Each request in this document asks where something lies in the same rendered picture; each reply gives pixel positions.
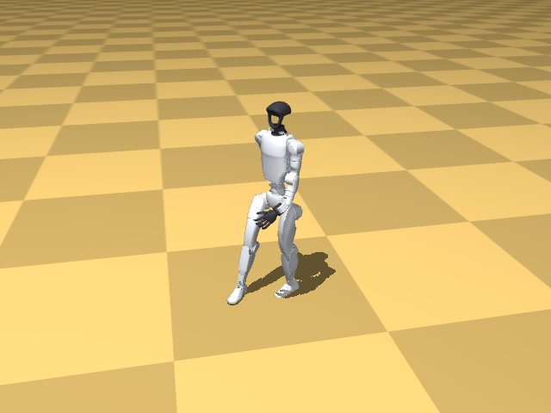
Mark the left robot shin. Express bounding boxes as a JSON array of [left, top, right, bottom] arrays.
[[281, 247, 298, 286]]

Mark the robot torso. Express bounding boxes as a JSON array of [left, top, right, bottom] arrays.
[[261, 127, 295, 208]]

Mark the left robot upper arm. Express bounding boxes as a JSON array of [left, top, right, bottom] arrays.
[[285, 139, 305, 186]]

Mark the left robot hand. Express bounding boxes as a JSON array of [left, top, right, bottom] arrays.
[[254, 203, 286, 230]]

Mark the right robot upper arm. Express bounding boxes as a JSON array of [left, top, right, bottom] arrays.
[[255, 129, 267, 150]]

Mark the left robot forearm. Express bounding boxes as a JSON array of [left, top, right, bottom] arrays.
[[277, 176, 299, 213]]

